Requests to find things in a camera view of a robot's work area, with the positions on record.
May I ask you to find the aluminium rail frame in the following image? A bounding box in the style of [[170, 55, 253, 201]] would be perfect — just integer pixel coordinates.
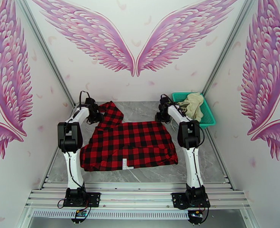
[[24, 182, 251, 210]]

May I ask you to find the white slotted cable duct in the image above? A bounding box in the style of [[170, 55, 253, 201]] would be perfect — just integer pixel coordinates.
[[32, 209, 190, 220]]

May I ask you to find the aluminium corner post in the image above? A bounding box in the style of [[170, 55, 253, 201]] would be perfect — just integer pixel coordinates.
[[13, 0, 77, 109], [202, 0, 259, 95]]

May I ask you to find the teal plastic basket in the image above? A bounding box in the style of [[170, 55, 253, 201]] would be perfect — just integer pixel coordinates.
[[172, 92, 217, 130]]

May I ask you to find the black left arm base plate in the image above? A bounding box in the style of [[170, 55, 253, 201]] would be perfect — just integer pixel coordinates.
[[63, 192, 101, 208]]

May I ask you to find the cream fabric garment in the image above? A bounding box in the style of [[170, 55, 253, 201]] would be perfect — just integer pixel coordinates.
[[169, 92, 205, 130]]

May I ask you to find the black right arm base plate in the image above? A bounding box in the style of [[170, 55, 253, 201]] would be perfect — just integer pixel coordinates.
[[172, 192, 211, 209]]

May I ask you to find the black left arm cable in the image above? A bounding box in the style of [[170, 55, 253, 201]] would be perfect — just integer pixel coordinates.
[[79, 90, 91, 109]]

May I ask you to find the red black plaid shirt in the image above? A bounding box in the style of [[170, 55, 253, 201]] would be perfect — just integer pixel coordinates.
[[80, 101, 179, 172]]

